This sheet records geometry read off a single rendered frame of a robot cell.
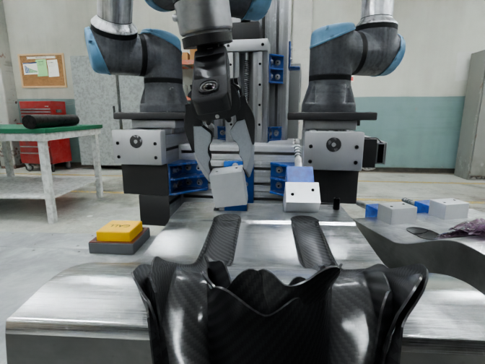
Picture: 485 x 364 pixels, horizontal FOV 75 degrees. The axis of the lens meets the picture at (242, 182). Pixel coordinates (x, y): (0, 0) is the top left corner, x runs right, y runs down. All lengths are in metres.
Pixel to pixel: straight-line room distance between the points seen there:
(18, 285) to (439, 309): 0.51
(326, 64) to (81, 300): 0.82
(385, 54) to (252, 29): 0.38
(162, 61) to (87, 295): 0.85
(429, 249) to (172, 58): 0.81
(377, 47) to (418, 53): 5.26
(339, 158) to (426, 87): 5.52
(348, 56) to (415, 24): 5.37
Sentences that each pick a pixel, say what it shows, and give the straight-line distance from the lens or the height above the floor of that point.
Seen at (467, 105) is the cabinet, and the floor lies 1.16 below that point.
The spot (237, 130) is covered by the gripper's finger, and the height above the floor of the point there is 1.01.
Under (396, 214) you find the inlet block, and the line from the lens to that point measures 0.59.
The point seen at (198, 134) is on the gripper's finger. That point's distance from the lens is 0.48.
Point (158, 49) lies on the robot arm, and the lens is 1.00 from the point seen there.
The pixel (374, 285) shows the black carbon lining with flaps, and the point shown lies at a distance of 0.24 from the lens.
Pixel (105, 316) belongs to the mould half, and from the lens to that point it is 0.19.
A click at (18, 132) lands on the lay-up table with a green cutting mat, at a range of 3.48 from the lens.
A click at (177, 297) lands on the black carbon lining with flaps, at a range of 0.24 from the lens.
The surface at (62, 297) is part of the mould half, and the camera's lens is 0.22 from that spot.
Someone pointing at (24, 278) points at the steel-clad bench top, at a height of 0.80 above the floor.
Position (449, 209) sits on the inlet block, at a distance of 0.66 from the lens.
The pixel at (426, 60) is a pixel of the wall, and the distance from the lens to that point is 6.28.
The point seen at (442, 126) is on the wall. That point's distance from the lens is 6.39.
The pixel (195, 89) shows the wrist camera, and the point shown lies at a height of 1.06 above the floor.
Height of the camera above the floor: 1.04
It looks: 12 degrees down
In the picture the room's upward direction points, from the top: straight up
